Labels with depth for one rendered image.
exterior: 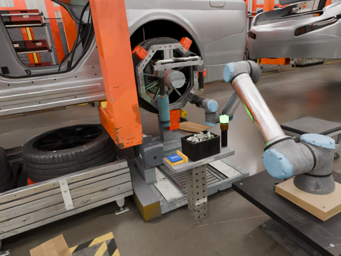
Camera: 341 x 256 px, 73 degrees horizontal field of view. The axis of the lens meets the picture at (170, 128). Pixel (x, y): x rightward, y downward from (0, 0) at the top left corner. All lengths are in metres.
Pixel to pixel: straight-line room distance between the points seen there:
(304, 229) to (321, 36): 3.05
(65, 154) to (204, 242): 1.02
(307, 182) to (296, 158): 0.20
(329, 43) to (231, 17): 1.85
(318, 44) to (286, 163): 2.90
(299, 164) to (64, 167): 1.38
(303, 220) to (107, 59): 1.27
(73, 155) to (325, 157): 1.44
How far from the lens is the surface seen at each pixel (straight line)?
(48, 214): 1.71
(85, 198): 1.68
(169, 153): 2.16
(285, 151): 1.21
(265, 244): 1.56
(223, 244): 1.53
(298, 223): 1.27
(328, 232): 1.27
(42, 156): 1.72
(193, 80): 2.10
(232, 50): 2.44
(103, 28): 1.38
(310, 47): 3.94
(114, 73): 1.38
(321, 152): 1.31
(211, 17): 2.30
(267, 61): 6.03
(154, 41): 2.00
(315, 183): 1.39
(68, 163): 1.67
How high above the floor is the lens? 1.10
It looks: 19 degrees down
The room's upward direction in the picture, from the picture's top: 5 degrees counter-clockwise
